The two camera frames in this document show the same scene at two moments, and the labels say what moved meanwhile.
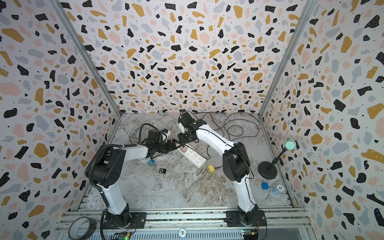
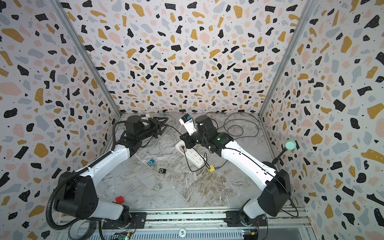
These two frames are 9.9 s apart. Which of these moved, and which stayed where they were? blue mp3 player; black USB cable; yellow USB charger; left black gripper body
Moved: black USB cable; left black gripper body
Stayed: blue mp3 player; yellow USB charger
